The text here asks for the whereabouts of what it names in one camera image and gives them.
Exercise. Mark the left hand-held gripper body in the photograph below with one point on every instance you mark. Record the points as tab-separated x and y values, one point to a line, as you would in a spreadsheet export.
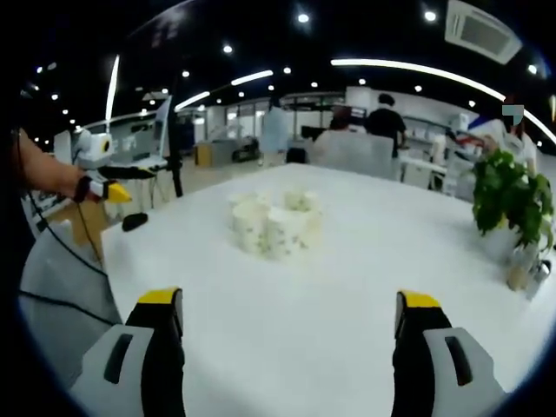
92	147

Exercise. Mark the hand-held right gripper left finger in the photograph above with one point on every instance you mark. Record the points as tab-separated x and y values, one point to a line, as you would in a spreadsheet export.
130	369

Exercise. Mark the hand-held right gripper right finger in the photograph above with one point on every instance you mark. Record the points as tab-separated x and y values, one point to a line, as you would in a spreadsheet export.
447	369

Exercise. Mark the cluster of white paper cups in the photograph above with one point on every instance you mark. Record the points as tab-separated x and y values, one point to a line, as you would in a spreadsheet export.
271	228

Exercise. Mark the black computer mouse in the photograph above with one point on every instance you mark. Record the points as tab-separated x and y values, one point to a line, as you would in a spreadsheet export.
134	221

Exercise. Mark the brown wooden cabinet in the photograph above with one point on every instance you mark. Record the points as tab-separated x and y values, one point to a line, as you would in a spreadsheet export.
84	226

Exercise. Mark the black stand pole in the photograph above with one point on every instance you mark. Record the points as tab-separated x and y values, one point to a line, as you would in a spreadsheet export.
175	143

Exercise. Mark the brown cardboard box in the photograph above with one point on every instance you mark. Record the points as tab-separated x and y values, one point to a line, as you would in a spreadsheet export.
204	155

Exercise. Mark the grey cloth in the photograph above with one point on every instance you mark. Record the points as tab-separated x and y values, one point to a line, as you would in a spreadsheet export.
65	278

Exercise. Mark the white table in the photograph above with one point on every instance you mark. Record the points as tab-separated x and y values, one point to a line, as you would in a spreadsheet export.
304	282

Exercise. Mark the green potted plant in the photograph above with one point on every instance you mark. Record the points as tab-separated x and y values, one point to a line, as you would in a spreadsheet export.
506	191

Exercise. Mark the teal hanging sign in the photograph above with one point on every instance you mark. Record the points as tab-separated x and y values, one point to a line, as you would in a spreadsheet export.
512	114

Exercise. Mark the long curved ceiling light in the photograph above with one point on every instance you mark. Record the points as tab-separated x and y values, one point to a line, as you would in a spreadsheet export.
434	74

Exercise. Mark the ceiling air conditioner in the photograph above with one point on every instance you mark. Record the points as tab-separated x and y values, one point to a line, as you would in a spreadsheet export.
482	30

